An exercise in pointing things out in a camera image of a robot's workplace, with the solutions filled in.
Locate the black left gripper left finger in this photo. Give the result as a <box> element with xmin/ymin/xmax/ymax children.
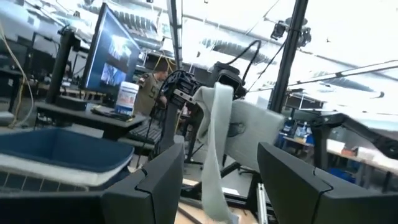
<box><xmin>101</xmin><ymin>142</ymin><xmax>185</xmax><ymax>224</ymax></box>

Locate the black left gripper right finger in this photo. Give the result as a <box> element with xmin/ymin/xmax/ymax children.
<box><xmin>257</xmin><ymin>142</ymin><xmax>340</xmax><ymax>224</ymax></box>

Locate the light grey cloth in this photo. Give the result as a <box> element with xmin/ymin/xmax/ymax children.
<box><xmin>192</xmin><ymin>82</ymin><xmax>239</xmax><ymax>224</ymax></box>

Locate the grey office chair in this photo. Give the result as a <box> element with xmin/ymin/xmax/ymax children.
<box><xmin>223</xmin><ymin>98</ymin><xmax>286</xmax><ymax>179</ymax></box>

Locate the person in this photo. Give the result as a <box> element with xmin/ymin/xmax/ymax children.
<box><xmin>133</xmin><ymin>65</ymin><xmax>170</xmax><ymax>116</ymax></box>

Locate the black work table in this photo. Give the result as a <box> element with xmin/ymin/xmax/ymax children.
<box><xmin>309</xmin><ymin>111</ymin><xmax>398</xmax><ymax>194</ymax></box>

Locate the white wipes canister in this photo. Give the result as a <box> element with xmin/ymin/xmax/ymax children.
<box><xmin>114</xmin><ymin>81</ymin><xmax>140</xmax><ymax>116</ymax></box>

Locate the grey computer desk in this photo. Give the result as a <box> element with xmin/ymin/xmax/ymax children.
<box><xmin>33</xmin><ymin>101</ymin><xmax>147</xmax><ymax>141</ymax></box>

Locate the navy white striped fabric bin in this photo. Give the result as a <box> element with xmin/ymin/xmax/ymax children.
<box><xmin>0</xmin><ymin>127</ymin><xmax>135</xmax><ymax>188</ymax></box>

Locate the black computer monitor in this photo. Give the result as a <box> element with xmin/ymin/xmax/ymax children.
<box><xmin>80</xmin><ymin>2</ymin><xmax>141</xmax><ymax>98</ymax></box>

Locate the black monitor stand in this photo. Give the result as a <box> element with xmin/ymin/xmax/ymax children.
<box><xmin>45</xmin><ymin>26</ymin><xmax>90</xmax><ymax>112</ymax></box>

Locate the black aluminium support frame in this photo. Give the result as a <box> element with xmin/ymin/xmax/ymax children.
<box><xmin>267</xmin><ymin>0</ymin><xmax>310</xmax><ymax>114</ymax></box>

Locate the black overhead camera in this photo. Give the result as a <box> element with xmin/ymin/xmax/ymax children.
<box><xmin>269</xmin><ymin>17</ymin><xmax>313</xmax><ymax>49</ymax></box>

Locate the grey metal post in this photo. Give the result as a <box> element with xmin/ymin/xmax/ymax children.
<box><xmin>165</xmin><ymin>0</ymin><xmax>185</xmax><ymax>71</ymax></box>

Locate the yellow cable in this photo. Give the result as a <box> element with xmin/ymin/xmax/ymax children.
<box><xmin>0</xmin><ymin>23</ymin><xmax>34</xmax><ymax>129</ymax></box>

